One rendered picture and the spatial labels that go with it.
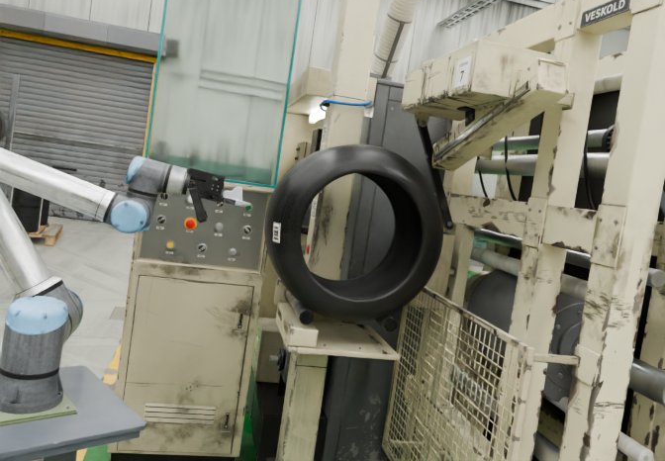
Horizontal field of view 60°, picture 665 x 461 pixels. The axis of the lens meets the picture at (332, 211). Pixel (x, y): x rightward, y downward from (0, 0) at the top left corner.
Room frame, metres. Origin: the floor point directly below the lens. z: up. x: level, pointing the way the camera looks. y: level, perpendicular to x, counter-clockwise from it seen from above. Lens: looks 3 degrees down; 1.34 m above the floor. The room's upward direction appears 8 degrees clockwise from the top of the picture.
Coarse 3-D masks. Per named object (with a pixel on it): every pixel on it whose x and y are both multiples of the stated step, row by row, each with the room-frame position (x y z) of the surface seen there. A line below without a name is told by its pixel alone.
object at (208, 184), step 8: (192, 168) 1.77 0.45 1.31; (192, 176) 1.77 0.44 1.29; (200, 176) 1.77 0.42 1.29; (208, 176) 1.76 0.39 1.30; (216, 176) 1.81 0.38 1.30; (184, 184) 1.74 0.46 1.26; (192, 184) 1.78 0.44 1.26; (200, 184) 1.78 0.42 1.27; (208, 184) 1.76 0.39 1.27; (216, 184) 1.78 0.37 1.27; (224, 184) 1.78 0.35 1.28; (184, 192) 1.76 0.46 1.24; (200, 192) 1.78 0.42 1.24; (208, 192) 1.76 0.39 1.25; (216, 192) 1.78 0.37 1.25
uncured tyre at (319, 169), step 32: (320, 160) 1.77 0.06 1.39; (352, 160) 1.77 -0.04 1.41; (384, 160) 1.79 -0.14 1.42; (288, 192) 1.76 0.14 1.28; (384, 192) 2.11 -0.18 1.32; (416, 192) 1.81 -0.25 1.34; (288, 224) 1.73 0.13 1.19; (416, 224) 2.08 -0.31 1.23; (288, 256) 1.74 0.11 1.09; (384, 256) 2.12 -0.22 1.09; (416, 256) 2.04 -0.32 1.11; (288, 288) 1.79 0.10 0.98; (320, 288) 1.75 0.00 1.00; (352, 288) 2.06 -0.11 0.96; (384, 288) 2.05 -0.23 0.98; (416, 288) 1.83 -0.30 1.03; (352, 320) 1.82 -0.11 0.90
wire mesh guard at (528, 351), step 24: (456, 312) 1.79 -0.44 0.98; (456, 336) 1.79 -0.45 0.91; (504, 336) 1.50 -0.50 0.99; (408, 360) 2.14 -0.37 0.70; (456, 360) 1.76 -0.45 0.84; (480, 360) 1.61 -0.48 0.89; (504, 360) 1.50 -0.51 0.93; (528, 360) 1.39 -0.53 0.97; (456, 384) 1.73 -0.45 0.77; (528, 384) 1.39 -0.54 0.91; (408, 408) 2.08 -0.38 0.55; (504, 408) 1.46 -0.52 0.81; (384, 432) 2.25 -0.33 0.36; (480, 432) 1.55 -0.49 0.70; (504, 432) 1.45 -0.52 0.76; (432, 456) 1.82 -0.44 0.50; (456, 456) 1.67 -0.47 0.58
